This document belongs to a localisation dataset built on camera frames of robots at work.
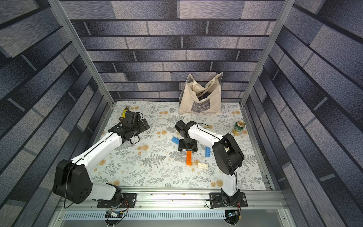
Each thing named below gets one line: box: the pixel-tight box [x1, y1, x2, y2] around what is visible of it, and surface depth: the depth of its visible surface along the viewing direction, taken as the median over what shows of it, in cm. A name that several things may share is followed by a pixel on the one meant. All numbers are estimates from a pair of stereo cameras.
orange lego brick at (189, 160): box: [185, 155, 193, 166], surface depth 89 cm
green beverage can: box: [233, 120, 246, 132], surface depth 95 cm
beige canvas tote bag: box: [178, 72, 224, 114], surface depth 101 cm
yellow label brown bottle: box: [119, 106, 130, 122], surface depth 109 cm
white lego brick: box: [197, 162, 209, 170], surface depth 87 cm
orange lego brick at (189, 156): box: [186, 150, 193, 162], surface depth 90 cm
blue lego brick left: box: [171, 136, 181, 145], surface depth 99 cm
